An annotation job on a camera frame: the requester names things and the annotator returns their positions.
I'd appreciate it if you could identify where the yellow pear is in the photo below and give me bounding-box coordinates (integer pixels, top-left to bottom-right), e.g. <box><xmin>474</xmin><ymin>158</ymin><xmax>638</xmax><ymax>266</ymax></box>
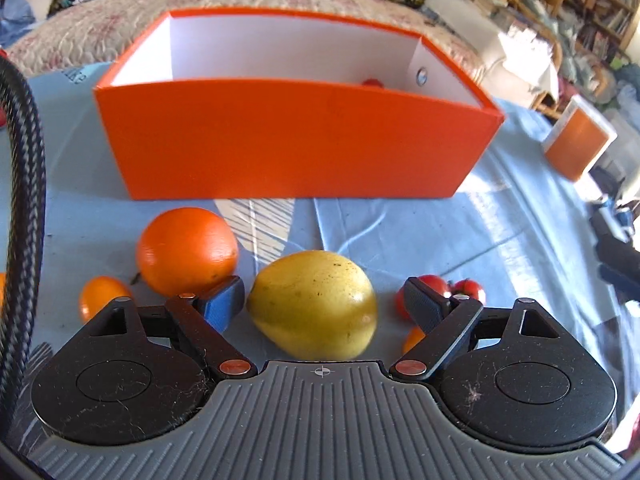
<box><xmin>246</xmin><ymin>250</ymin><xmax>378</xmax><ymax>361</ymax></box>

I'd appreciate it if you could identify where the red tomato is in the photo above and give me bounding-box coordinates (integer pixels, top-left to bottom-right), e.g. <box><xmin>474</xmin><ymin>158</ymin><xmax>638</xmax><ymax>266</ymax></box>
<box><xmin>395</xmin><ymin>274</ymin><xmax>451</xmax><ymax>324</ymax></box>
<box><xmin>362</xmin><ymin>78</ymin><xmax>385</xmax><ymax>88</ymax></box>
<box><xmin>449</xmin><ymin>278</ymin><xmax>487</xmax><ymax>304</ymax></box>

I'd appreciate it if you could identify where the large orange near box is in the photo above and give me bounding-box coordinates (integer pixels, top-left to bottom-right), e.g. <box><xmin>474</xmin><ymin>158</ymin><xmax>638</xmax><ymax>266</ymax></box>
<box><xmin>136</xmin><ymin>207</ymin><xmax>239</xmax><ymax>297</ymax></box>

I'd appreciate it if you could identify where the light blue tablecloth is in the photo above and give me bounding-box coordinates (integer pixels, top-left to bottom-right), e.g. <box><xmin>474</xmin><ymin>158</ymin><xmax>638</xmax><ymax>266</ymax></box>
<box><xmin>30</xmin><ymin>64</ymin><xmax>639</xmax><ymax>415</ymax></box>

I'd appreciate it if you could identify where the grey remote control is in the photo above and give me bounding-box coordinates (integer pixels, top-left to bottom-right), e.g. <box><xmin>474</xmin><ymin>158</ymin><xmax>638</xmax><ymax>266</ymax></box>
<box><xmin>588</xmin><ymin>200</ymin><xmax>630</xmax><ymax>243</ymax></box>

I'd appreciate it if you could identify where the orange cardboard box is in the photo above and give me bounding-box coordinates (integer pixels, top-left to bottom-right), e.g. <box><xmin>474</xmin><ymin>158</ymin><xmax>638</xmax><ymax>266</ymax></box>
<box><xmin>94</xmin><ymin>8</ymin><xmax>504</xmax><ymax>200</ymax></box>

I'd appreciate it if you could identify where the orange white small box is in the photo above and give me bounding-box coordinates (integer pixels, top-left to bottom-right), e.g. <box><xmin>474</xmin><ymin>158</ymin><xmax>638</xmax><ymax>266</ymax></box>
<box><xmin>541</xmin><ymin>94</ymin><xmax>617</xmax><ymax>182</ymax></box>

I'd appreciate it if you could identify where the floral quilted sofa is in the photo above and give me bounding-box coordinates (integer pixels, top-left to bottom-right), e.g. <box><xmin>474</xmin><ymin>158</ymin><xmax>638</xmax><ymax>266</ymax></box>
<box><xmin>8</xmin><ymin>0</ymin><xmax>486</xmax><ymax>82</ymax></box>

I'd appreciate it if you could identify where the black braided cable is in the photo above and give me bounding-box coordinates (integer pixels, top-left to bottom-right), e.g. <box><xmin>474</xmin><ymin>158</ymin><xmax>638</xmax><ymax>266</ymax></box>
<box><xmin>0</xmin><ymin>54</ymin><xmax>48</xmax><ymax>441</ymax></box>

